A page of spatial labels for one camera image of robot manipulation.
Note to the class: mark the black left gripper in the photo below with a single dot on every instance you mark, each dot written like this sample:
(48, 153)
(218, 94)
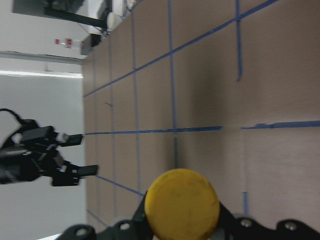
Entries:
(31, 152)

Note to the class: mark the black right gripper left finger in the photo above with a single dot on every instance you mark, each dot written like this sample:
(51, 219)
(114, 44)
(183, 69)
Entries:
(140, 223)

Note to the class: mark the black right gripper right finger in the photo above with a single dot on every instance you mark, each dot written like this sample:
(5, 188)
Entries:
(225, 229)

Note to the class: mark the yellow push button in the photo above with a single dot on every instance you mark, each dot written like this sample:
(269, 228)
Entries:
(181, 204)

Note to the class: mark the white paper cup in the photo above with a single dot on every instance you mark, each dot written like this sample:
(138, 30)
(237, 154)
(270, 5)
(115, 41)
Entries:
(113, 20)

